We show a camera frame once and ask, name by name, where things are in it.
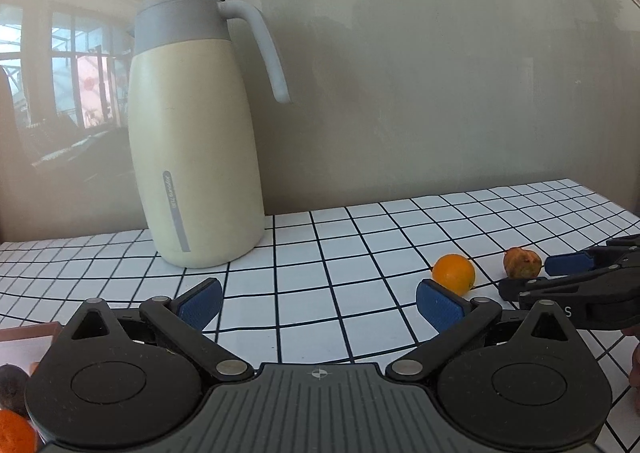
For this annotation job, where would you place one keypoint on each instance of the shrivelled brown red fruit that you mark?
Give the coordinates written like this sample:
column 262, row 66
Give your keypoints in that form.
column 522, row 263

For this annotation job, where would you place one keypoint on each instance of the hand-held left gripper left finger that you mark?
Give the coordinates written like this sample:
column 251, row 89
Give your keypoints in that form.
column 200, row 305

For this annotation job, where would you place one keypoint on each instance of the person's right hand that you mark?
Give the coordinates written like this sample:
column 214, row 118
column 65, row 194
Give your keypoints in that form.
column 635, row 365

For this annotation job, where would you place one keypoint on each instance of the white black checkered tablecloth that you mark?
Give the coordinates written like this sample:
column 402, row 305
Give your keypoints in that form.
column 350, row 293

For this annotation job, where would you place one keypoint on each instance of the dark brown wrinkled fruit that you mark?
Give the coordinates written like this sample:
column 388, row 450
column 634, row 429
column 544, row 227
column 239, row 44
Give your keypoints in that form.
column 11, row 383

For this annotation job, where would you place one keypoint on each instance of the orange mandarin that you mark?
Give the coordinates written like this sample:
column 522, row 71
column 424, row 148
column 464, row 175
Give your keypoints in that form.
column 15, row 433
column 452, row 274

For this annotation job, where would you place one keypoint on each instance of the cream thermos jug grey lid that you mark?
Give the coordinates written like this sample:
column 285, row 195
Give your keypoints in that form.
column 190, row 158

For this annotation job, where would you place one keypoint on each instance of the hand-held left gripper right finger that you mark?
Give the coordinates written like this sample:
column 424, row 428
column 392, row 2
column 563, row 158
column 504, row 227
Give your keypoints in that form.
column 437, row 305

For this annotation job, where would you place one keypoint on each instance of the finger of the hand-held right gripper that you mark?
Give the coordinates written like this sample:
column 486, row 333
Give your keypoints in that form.
column 515, row 289
column 567, row 264

